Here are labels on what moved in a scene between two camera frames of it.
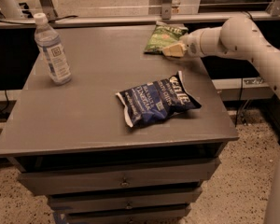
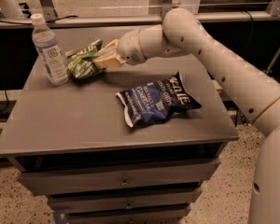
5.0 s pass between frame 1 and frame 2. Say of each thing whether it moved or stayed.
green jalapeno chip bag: moved
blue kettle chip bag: stayed
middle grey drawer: stayed
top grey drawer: stayed
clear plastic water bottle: stayed
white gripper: moved
